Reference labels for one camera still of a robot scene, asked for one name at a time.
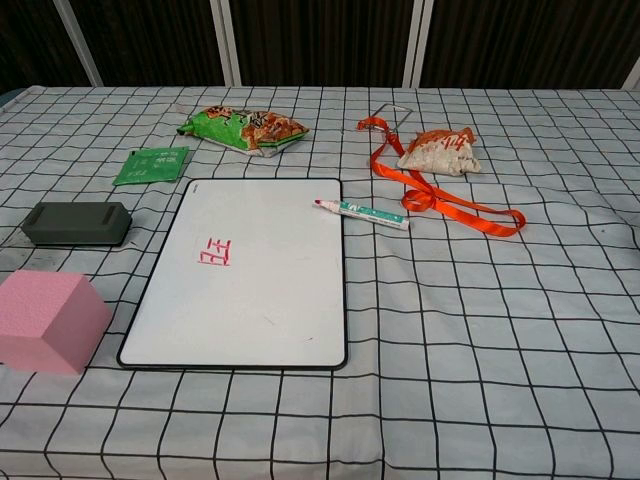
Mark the grey whiteboard eraser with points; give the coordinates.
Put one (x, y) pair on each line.
(75, 225)

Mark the white whiteboard with black rim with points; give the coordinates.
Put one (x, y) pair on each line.
(260, 300)

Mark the green and orange snack bag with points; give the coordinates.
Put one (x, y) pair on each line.
(240, 130)

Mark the clear badge holder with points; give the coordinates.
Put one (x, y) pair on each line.
(395, 117)

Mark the white and orange snack bag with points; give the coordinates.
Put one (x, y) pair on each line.
(440, 155)

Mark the white black-checked tablecloth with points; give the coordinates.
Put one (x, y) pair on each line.
(450, 350)

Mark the flat green sachet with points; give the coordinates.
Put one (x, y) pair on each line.
(150, 167)

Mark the pink foam block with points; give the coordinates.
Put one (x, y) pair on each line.
(45, 320)

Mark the blue-grey table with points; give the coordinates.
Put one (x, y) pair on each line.
(4, 100)

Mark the white partition frame post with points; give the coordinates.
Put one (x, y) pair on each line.
(632, 75)
(417, 45)
(80, 45)
(227, 45)

